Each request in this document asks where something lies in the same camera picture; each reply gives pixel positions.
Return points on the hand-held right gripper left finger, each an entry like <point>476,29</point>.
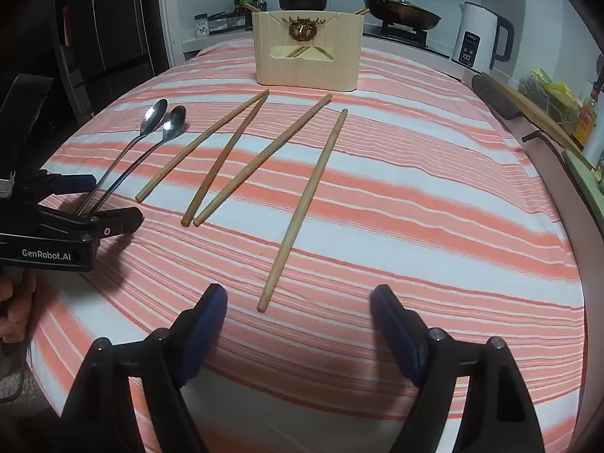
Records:
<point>203,335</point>

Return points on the dark grey refrigerator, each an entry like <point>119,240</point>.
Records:
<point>113,33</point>

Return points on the rack of dark spice jars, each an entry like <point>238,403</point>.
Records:
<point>226,22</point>

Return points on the white electric kettle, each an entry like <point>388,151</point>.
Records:
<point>474,37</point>

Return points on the yellow snack bag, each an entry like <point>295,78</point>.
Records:
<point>554,87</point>

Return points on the wooden cutting board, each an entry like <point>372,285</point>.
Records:
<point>542,113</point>

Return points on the orange white striped tablecloth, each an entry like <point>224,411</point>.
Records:
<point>401,222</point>

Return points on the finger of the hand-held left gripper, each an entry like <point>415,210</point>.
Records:
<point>113,222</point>
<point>71,184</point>

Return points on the dark wok with lid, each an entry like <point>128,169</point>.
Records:
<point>406,12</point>

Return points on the white label spice jar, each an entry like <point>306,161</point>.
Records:
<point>202,26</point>

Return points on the black glass cooktop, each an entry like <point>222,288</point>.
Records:
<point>424,42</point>

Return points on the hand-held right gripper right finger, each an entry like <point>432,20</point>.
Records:
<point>396,335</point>

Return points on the green capped bottle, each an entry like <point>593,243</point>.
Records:
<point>241,2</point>

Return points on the dark sauce bottle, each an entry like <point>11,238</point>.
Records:
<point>260,2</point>

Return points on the cream plastic utensil holder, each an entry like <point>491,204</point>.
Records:
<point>306,73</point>

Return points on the metal spoon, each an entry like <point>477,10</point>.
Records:
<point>155,115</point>
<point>173,122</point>

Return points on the red hanging item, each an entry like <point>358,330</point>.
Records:
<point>66,26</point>

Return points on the amber bottle red label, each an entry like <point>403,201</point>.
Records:
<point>587,118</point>

